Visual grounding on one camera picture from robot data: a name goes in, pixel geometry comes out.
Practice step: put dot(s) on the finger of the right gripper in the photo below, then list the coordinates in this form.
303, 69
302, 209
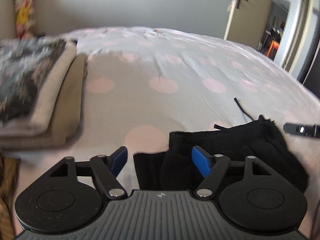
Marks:
302, 130

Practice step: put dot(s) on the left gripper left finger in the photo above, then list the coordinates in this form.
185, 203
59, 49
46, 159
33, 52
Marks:
105, 170

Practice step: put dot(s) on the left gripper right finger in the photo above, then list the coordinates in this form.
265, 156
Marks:
213, 169

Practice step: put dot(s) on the black pants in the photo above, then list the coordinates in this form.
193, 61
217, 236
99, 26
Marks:
175, 170

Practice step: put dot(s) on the black sliding wardrobe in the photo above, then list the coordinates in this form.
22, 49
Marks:
309, 76

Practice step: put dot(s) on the tan folded fleece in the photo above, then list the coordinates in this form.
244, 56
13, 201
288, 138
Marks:
66, 115

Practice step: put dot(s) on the beige folded sweater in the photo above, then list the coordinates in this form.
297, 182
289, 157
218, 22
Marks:
38, 120

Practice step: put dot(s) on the polka dot bed sheet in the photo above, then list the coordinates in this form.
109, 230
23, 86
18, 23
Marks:
144, 83

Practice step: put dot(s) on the beige door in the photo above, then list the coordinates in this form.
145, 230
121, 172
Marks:
247, 21

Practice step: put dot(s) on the floral folded garment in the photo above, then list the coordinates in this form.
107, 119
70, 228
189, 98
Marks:
24, 65

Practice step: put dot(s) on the plush toy tube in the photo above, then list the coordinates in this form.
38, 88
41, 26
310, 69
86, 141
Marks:
25, 19

